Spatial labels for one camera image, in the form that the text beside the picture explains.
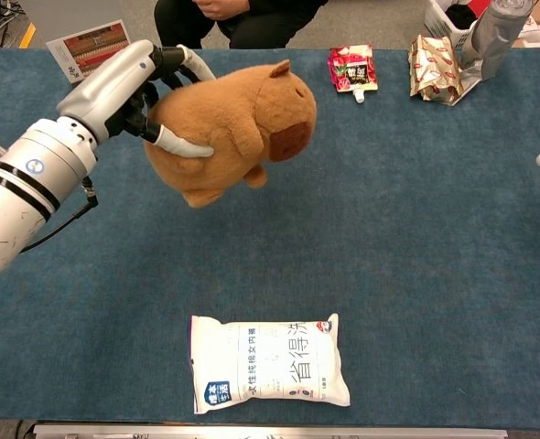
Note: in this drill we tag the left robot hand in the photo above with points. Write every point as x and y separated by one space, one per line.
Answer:
105 87

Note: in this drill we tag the brown capybara plush toy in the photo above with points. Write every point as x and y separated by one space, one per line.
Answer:
233 123

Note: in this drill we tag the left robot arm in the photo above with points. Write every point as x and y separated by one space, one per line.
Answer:
18 196

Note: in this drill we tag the printed booklet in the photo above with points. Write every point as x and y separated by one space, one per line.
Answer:
91 48

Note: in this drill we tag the gold snack bag red logos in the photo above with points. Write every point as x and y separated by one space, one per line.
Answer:
435 68

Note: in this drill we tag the seated person black clothes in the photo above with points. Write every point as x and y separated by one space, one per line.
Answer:
261 27

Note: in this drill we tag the white plastic basket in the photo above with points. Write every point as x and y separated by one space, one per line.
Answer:
444 23

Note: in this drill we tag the blue felt table mat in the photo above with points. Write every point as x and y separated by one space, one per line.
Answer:
389 228

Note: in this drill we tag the red drink pouch white spout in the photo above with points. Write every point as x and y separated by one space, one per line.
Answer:
352 68

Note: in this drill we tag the white soft pack blue label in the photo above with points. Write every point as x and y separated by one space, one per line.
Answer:
270 366

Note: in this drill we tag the aluminium profile rail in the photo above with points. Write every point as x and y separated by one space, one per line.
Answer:
270 432

